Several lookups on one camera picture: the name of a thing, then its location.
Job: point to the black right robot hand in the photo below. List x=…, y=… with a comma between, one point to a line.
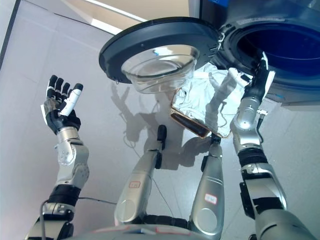
x=258, y=85

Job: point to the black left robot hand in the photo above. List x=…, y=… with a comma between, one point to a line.
x=62, y=122

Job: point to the white clothes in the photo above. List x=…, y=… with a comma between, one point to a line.
x=197, y=100

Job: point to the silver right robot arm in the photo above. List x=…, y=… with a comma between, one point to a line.
x=250, y=130

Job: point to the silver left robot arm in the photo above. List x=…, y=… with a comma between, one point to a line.
x=75, y=160

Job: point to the dark grey washing machine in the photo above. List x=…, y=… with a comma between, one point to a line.
x=295, y=75

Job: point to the brown wicker laundry basket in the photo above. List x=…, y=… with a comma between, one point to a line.
x=192, y=127

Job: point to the round washing machine door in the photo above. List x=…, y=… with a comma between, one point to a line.
x=140, y=40

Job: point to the black right robot foot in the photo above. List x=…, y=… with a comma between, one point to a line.
x=215, y=138

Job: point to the black robot foot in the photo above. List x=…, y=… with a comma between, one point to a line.
x=215, y=138
x=161, y=133

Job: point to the black left robot foot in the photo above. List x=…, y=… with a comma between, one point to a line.
x=161, y=133

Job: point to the white cabinet side panel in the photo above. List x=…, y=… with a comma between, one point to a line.
x=193, y=7

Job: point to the white cabinet shelf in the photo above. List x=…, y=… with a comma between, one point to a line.
x=112, y=22

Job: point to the silver right robot leg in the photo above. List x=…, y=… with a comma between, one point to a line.
x=210, y=200

